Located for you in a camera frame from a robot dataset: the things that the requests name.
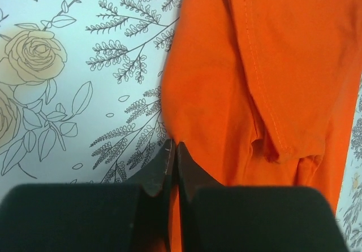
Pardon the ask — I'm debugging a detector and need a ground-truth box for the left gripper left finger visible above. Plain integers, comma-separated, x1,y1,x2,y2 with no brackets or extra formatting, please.
1,140,175,251

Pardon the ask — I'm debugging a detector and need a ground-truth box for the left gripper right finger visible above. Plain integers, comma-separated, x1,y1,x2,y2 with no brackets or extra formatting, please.
176,143,348,252

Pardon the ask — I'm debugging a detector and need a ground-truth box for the orange t-shirt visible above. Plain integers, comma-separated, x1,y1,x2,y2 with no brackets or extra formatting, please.
160,0,362,252

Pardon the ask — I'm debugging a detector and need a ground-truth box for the floral patterned table mat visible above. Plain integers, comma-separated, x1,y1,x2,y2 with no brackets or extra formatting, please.
1,0,361,251

